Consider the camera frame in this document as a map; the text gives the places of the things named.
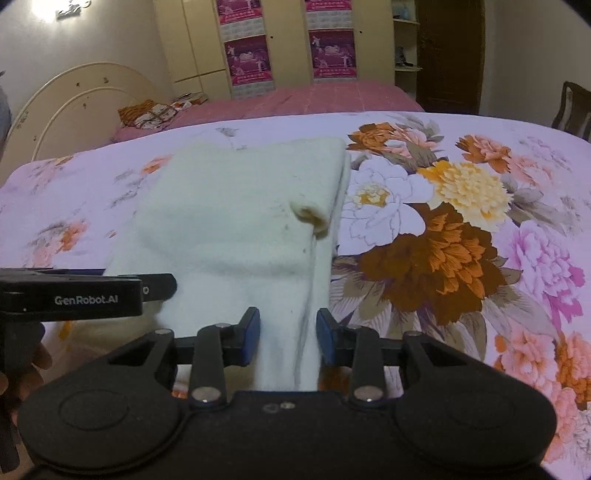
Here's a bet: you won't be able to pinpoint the pale green cloth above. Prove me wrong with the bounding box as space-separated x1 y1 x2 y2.
94 138 349 391

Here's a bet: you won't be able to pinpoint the person's left hand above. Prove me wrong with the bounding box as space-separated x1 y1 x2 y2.
1 322 52 425

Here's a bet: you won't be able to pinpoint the grey tied curtain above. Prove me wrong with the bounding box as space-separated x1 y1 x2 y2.
0 87 12 152

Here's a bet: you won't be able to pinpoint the cream rounded headboard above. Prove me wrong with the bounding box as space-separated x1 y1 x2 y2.
1 62 169 181

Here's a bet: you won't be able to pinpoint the lilac floral bed sheet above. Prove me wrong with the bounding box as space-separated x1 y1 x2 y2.
1 112 590 479

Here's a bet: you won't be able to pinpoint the orange patterned pillow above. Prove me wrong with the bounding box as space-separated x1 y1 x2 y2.
118 92 209 130

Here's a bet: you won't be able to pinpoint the lower left magenta poster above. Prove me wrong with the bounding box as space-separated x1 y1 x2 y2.
224 35 274 100

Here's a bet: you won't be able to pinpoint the magenta poster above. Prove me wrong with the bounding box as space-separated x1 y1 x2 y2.
308 29 358 81
215 0 266 42
224 35 274 100
304 0 353 30

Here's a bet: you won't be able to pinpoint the pink checked bedspread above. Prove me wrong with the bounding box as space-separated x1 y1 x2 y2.
111 81 423 143

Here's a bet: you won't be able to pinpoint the cream wardrobe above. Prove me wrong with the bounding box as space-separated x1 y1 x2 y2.
153 1 394 101

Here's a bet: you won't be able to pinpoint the upper left magenta poster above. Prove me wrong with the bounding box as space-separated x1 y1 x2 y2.
215 0 266 42

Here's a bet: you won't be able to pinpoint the lower right magenta poster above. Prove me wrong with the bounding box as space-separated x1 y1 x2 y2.
308 29 358 81

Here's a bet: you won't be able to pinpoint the upper right magenta poster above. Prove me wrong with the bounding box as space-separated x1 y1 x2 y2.
304 0 353 30

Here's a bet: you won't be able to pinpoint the dark wooden chair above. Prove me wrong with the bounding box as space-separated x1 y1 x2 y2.
551 81 591 142

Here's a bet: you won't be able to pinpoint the dark wooden door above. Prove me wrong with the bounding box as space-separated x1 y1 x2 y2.
417 0 485 115

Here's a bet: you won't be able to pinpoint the cream corner shelves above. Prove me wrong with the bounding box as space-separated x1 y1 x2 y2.
391 0 422 99

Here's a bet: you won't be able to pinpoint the wall lamp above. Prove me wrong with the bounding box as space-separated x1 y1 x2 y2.
55 0 92 21

